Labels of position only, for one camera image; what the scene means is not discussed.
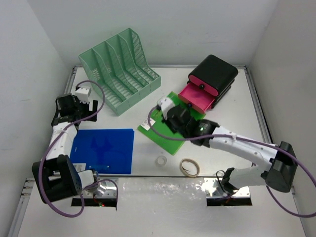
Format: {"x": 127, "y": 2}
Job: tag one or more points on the pink drawer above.
{"x": 200, "y": 100}
{"x": 203, "y": 85}

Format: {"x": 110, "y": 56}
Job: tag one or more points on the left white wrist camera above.
{"x": 83, "y": 94}

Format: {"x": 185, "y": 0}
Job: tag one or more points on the blue file folder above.
{"x": 108, "y": 151}

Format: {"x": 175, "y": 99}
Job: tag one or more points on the clear tape roll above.
{"x": 161, "y": 161}

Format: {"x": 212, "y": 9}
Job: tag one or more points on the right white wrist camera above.
{"x": 164, "y": 105}

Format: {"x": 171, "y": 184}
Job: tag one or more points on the brown tape roll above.
{"x": 187, "y": 172}

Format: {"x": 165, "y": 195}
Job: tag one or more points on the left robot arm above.
{"x": 60, "y": 179}

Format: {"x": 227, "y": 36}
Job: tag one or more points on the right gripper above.
{"x": 168, "y": 123}

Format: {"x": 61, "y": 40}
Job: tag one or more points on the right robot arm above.
{"x": 272, "y": 165}

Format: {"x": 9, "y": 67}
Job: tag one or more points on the black drawer cabinet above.
{"x": 217, "y": 73}

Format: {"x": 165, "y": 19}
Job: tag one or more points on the pink top drawer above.
{"x": 203, "y": 85}

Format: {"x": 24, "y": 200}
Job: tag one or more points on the white front panel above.
{"x": 161, "y": 207}

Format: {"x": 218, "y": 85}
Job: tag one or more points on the mint green file organizer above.
{"x": 119, "y": 66}

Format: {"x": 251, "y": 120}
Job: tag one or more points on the green clip file folder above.
{"x": 169, "y": 146}

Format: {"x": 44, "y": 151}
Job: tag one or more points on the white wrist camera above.
{"x": 83, "y": 94}
{"x": 164, "y": 105}

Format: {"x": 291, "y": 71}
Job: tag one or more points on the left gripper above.
{"x": 86, "y": 105}

